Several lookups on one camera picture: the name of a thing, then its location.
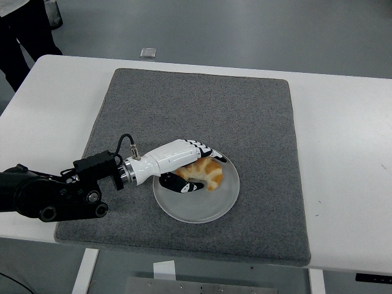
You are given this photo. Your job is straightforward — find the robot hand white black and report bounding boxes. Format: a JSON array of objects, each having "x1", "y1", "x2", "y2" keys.
[{"x1": 127, "y1": 138, "x2": 228, "y2": 194}]

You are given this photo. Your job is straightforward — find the croissant bread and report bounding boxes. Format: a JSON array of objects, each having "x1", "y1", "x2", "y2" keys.
[{"x1": 175, "y1": 157, "x2": 224, "y2": 192}]

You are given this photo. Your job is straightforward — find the round grey plate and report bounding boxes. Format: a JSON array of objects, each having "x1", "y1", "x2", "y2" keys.
[{"x1": 153, "y1": 153, "x2": 241, "y2": 224}]

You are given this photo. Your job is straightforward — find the grey metal plate with screws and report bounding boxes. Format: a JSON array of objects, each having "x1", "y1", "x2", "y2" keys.
[{"x1": 125, "y1": 276, "x2": 279, "y2": 294}]

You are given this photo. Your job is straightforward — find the grey felt mat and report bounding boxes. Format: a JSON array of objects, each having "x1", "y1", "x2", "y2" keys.
[{"x1": 53, "y1": 67, "x2": 312, "y2": 267}]

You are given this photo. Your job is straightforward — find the white table leg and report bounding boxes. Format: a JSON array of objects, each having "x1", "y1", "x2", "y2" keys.
[
  {"x1": 70, "y1": 247, "x2": 100, "y2": 294},
  {"x1": 307, "y1": 268, "x2": 326, "y2": 294}
]

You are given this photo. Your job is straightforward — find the person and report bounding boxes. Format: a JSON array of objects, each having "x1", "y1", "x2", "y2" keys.
[{"x1": 0, "y1": 0, "x2": 64, "y2": 92}]

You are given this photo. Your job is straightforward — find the black table control panel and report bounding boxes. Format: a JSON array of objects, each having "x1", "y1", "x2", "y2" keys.
[{"x1": 355, "y1": 272, "x2": 392, "y2": 283}]

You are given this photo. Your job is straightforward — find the thin black floor cable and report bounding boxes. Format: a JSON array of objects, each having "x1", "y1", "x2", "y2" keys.
[{"x1": 0, "y1": 270, "x2": 31, "y2": 294}]

